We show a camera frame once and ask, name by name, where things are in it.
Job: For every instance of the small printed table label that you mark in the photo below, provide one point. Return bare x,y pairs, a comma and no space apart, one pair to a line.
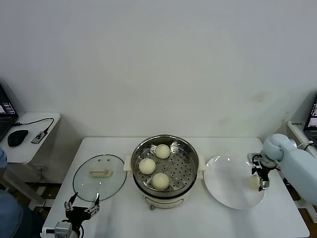
296,123

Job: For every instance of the white round plate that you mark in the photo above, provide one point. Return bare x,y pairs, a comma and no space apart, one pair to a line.
230,183

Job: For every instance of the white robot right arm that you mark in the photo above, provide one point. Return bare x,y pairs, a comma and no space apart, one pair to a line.
297,163

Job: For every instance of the perforated steel steamer basket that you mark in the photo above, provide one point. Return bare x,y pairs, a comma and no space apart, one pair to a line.
184,173

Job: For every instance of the black computer mouse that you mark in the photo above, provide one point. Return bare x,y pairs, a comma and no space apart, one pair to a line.
17,137

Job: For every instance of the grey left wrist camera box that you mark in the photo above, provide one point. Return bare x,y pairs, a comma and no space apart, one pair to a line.
63,227

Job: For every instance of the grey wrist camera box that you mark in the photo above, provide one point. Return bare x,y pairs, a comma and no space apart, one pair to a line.
63,227
255,158

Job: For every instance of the black open laptop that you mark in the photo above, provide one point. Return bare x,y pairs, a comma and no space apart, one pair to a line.
6,109
312,124

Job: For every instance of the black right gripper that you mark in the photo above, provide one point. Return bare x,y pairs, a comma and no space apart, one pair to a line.
264,172

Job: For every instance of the person in blue jeans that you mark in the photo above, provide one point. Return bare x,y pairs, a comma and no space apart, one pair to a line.
10,213

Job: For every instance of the grey usb hub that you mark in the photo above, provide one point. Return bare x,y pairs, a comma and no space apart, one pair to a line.
38,137

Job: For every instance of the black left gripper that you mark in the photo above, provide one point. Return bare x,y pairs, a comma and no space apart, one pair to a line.
77,214

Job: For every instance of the white steamed baozi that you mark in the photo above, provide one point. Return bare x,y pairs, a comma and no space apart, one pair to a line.
160,181
253,183
162,151
146,166

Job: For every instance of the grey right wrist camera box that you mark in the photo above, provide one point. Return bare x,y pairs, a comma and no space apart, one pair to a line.
255,158

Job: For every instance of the cream electric cooker base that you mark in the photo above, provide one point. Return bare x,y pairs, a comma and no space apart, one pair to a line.
163,200

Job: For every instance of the white side table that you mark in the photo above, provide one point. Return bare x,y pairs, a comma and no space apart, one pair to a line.
29,153
275,134

